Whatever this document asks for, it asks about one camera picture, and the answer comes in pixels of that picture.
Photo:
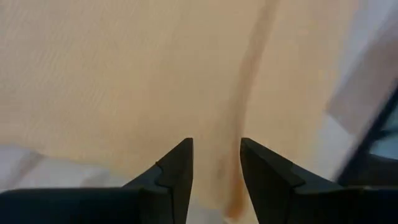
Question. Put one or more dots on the yellow waffle-weave towel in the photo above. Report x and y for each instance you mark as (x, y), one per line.
(124, 77)

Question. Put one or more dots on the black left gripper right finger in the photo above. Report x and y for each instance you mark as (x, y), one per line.
(295, 202)

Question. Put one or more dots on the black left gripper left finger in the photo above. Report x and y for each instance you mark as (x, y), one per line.
(155, 202)

